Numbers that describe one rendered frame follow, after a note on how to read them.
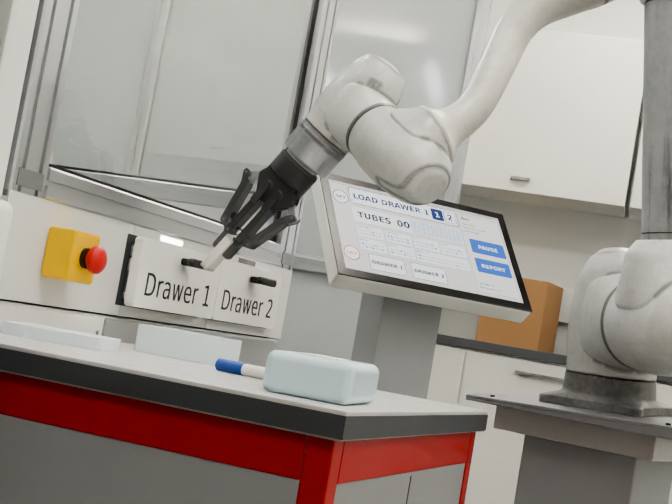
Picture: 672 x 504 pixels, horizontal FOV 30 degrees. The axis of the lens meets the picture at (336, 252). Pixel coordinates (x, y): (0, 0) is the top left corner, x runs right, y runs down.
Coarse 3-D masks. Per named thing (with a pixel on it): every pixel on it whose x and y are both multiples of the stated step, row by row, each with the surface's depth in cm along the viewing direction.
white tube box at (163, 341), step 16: (144, 336) 170; (160, 336) 169; (176, 336) 169; (192, 336) 168; (208, 336) 167; (144, 352) 170; (160, 352) 169; (176, 352) 168; (192, 352) 168; (208, 352) 167; (224, 352) 169
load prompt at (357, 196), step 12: (348, 192) 288; (360, 192) 290; (372, 192) 292; (360, 204) 288; (372, 204) 290; (384, 204) 292; (396, 204) 294; (408, 204) 296; (420, 216) 295; (432, 216) 297; (444, 216) 299; (456, 216) 301
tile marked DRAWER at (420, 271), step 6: (414, 264) 283; (420, 264) 284; (414, 270) 281; (420, 270) 282; (426, 270) 283; (432, 270) 284; (438, 270) 285; (444, 270) 286; (414, 276) 280; (420, 276) 281; (426, 276) 282; (432, 276) 283; (438, 276) 284; (444, 276) 285; (438, 282) 282; (444, 282) 283
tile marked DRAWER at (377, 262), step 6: (372, 258) 277; (378, 258) 278; (384, 258) 279; (390, 258) 280; (372, 264) 276; (378, 264) 277; (384, 264) 278; (390, 264) 279; (396, 264) 280; (402, 264) 281; (378, 270) 276; (384, 270) 277; (390, 270) 278; (396, 270) 278; (402, 270) 279
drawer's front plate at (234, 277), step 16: (224, 272) 224; (240, 272) 230; (256, 272) 237; (224, 288) 225; (240, 288) 231; (256, 288) 238; (272, 288) 245; (224, 304) 226; (224, 320) 227; (240, 320) 233; (256, 320) 240; (272, 320) 248
